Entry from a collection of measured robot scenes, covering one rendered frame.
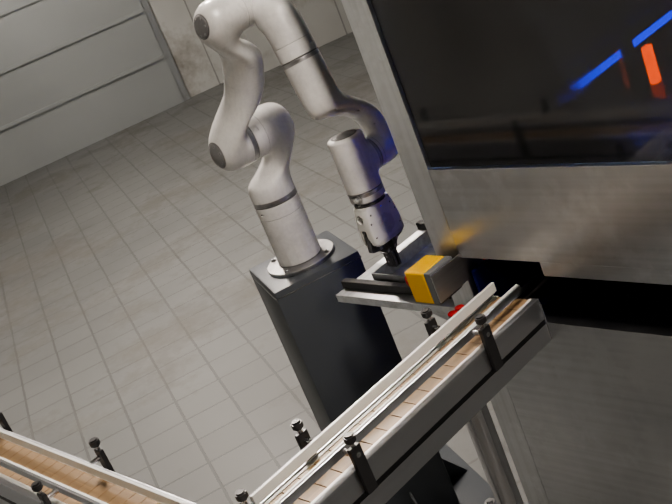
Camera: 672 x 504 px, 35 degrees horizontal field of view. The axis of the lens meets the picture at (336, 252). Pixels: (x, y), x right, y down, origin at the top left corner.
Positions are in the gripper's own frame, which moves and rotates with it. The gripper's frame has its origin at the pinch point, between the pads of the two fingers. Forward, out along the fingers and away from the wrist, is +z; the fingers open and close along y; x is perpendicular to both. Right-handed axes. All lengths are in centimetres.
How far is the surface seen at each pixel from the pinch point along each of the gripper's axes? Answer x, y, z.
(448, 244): -33.4, -12.5, -11.7
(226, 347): 206, 61, 90
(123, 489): -7, -85, 0
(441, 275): -35.6, -19.0, -8.6
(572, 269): -62, -12, -7
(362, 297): 2.1, -10.8, 4.4
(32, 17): 718, 303, -38
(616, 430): -60, -12, 29
